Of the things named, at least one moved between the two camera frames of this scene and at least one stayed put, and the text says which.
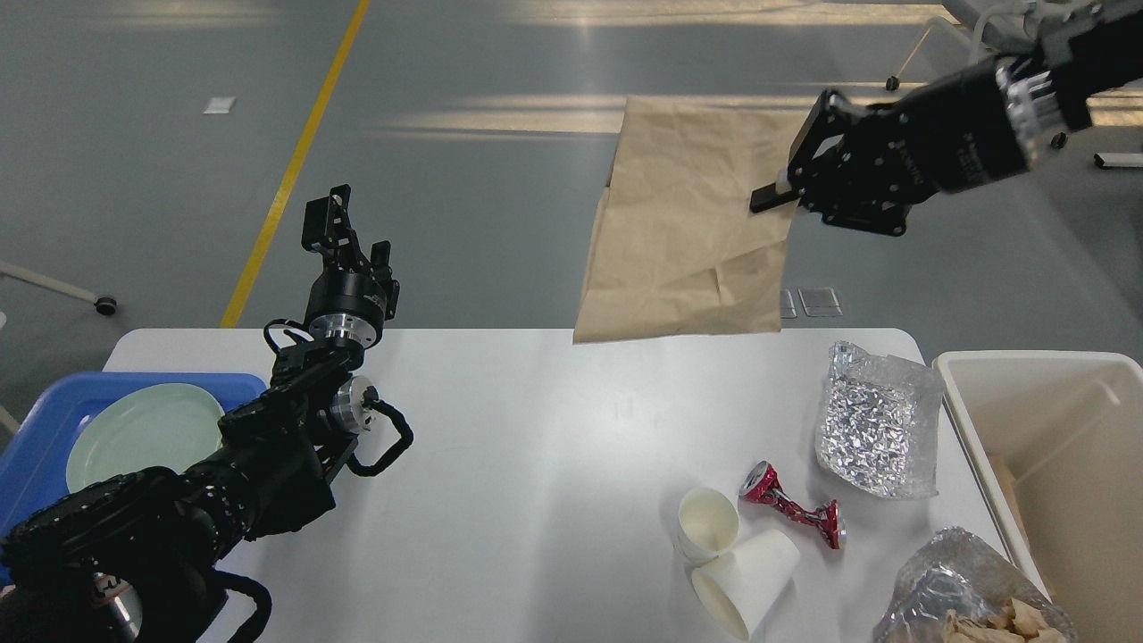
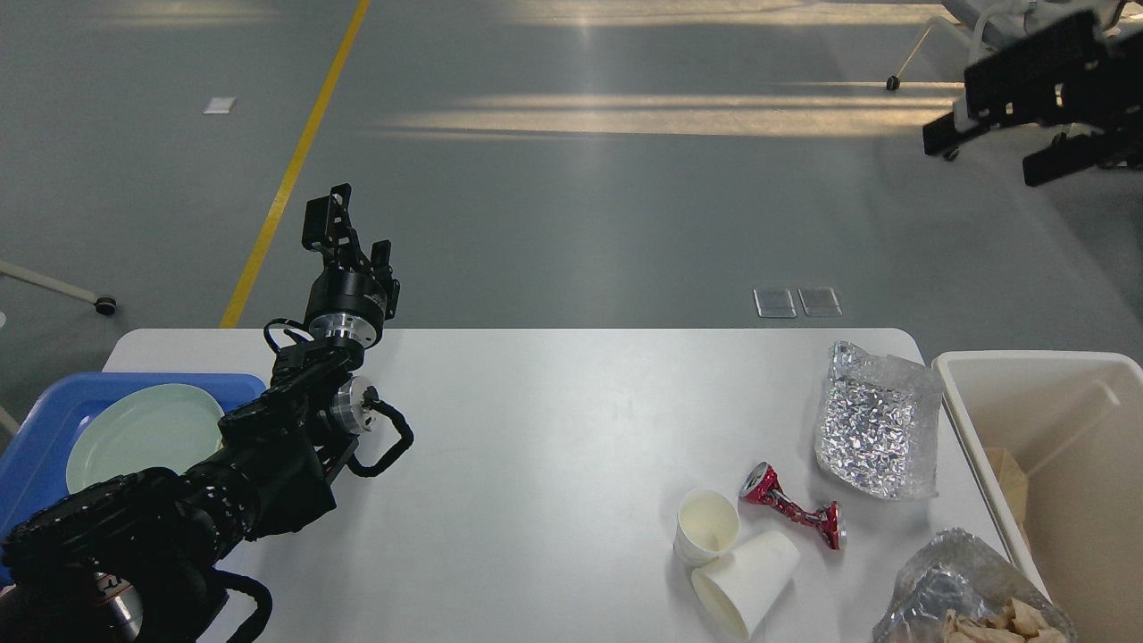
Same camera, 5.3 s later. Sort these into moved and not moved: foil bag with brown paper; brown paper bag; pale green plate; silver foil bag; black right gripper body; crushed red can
Moved: brown paper bag; black right gripper body
Not moved: crushed red can; foil bag with brown paper; silver foil bag; pale green plate
